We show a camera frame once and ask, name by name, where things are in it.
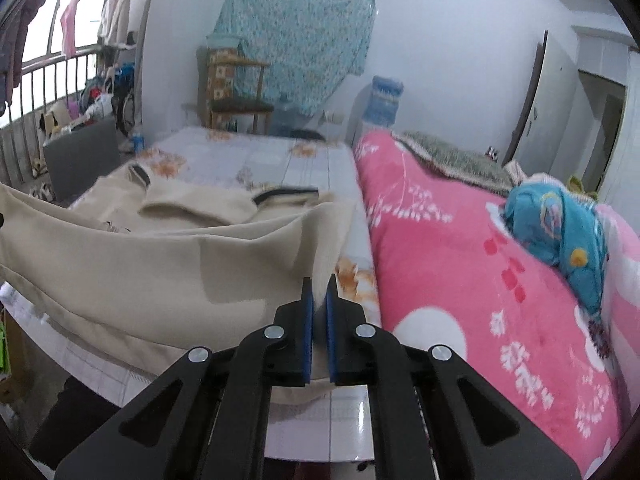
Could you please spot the dark purple hanging garment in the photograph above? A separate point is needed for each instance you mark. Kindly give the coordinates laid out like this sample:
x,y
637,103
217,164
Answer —
x,y
17,55

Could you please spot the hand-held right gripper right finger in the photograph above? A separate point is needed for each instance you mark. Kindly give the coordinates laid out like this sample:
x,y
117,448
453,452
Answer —
x,y
332,332

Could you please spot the grey storage box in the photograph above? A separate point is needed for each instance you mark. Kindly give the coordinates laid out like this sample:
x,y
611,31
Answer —
x,y
80,160

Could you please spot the metal railing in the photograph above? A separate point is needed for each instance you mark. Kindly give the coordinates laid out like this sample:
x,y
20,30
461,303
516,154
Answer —
x,y
40,105

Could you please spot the beige zip jacket black trim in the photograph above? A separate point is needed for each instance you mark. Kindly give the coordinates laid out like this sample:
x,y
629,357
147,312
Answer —
x,y
175,270

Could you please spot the person's black trousers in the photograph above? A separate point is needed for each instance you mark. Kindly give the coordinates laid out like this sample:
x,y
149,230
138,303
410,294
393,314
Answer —
x,y
75,420

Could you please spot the green bag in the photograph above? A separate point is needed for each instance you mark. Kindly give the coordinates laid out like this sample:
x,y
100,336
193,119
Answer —
x,y
4,350

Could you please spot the wooden chair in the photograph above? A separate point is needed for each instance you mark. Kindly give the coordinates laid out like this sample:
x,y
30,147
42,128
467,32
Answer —
x,y
240,95

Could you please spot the grey knitted cushion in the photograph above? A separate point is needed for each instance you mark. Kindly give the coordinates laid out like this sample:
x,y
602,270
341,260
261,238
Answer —
x,y
450,160

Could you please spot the pale hanging garment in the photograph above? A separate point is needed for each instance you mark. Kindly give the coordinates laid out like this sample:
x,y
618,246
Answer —
x,y
115,12

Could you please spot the wall socket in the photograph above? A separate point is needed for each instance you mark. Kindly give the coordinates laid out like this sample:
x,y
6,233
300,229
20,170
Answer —
x,y
334,116

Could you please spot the clear blue water jug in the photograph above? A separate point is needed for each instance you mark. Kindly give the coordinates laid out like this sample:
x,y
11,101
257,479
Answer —
x,y
290,115

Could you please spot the pile of clothes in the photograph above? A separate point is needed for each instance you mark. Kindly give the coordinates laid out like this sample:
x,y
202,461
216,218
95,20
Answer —
x,y
107,95

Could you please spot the floral plastic tablecloth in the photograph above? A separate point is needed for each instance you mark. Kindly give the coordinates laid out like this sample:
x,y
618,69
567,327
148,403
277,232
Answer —
x,y
260,160

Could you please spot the orange patterned box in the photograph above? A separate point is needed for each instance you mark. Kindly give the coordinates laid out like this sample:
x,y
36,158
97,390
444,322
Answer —
x,y
220,85

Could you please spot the white door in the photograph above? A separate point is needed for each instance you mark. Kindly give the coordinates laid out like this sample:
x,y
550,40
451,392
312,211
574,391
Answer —
x,y
540,100

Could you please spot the teal patterned hanging cloth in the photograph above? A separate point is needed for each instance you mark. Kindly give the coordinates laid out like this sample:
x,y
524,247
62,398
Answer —
x,y
300,40

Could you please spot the pink floral blanket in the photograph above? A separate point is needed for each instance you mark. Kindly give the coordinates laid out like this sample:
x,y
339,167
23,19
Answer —
x,y
450,280

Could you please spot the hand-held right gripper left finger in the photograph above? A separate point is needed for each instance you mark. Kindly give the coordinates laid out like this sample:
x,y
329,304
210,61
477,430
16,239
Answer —
x,y
307,332

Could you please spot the pink hanging garment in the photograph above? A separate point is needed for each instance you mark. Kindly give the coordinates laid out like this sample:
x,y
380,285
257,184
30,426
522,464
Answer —
x,y
70,25

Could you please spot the blue printed garment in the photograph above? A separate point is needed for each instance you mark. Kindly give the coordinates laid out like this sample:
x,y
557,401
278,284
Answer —
x,y
555,230

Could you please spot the small blue bottle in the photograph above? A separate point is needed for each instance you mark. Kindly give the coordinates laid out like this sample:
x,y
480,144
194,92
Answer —
x,y
137,142

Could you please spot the blue water cooler bottle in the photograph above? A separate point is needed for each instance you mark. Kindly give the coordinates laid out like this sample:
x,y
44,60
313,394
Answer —
x,y
385,100

